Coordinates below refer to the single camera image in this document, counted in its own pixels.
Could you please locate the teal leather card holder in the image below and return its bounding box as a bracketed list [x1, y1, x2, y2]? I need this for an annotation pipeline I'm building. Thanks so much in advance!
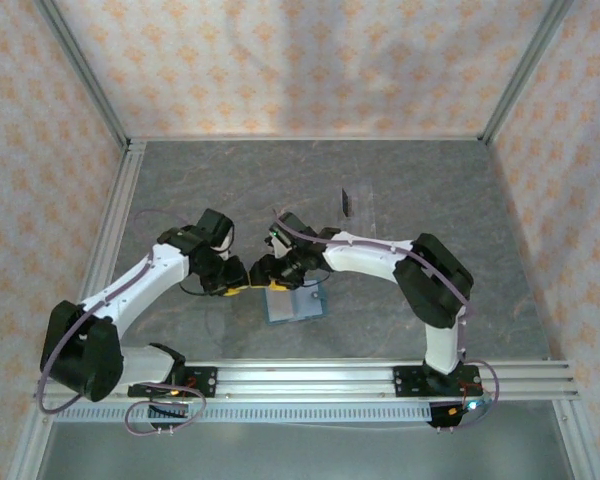
[262, 283, 330, 327]

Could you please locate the dark credit card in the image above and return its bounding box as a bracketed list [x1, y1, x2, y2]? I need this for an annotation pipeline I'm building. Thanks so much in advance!
[339, 187, 358, 218]

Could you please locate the clear acrylic card stand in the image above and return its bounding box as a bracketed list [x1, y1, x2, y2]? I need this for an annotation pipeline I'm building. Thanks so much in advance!
[338, 183, 380, 239]

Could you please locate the grey metal panel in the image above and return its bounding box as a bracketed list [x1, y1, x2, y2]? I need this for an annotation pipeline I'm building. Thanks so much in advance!
[39, 422, 579, 480]

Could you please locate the black controller module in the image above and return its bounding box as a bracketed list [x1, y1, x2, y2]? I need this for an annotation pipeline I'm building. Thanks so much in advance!
[427, 397, 489, 432]

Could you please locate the left thin black camera cable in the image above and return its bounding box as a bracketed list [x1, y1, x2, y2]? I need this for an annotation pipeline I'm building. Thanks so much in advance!
[179, 278, 215, 298]

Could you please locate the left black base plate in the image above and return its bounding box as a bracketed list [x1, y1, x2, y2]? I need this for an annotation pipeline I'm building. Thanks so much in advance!
[127, 366, 219, 400]

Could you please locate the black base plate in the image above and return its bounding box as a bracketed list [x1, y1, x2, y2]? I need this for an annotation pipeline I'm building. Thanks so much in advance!
[127, 366, 219, 400]
[392, 363, 484, 400]

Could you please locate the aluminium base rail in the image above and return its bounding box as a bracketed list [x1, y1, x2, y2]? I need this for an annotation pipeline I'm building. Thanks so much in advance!
[32, 358, 580, 402]

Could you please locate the aluminium side rail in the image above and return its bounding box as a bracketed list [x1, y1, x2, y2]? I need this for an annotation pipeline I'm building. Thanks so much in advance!
[59, 139, 149, 362]

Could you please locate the thin aluminium table-edge rail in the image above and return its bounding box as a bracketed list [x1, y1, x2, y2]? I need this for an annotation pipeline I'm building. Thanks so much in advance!
[128, 133, 489, 144]

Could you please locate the slotted grey cable duct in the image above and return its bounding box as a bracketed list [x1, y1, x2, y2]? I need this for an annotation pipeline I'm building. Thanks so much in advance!
[53, 403, 434, 425]

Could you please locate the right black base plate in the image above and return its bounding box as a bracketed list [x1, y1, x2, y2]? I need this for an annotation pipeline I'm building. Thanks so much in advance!
[392, 363, 484, 400]

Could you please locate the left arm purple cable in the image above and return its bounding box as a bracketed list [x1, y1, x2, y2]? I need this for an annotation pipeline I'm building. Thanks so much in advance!
[33, 209, 207, 437]

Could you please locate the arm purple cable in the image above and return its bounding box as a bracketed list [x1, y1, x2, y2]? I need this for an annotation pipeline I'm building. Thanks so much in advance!
[269, 212, 506, 432]
[33, 209, 207, 437]

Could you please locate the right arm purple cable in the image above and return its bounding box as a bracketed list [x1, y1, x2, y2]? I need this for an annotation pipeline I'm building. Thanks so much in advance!
[269, 212, 506, 432]

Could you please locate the aluminium frame post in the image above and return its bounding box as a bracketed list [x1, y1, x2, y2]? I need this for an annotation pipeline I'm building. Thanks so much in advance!
[478, 0, 576, 146]
[32, 0, 132, 147]

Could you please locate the short aluminium frame leg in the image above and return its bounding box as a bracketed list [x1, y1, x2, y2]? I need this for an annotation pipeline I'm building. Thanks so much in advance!
[9, 399, 56, 480]
[552, 398, 600, 480]

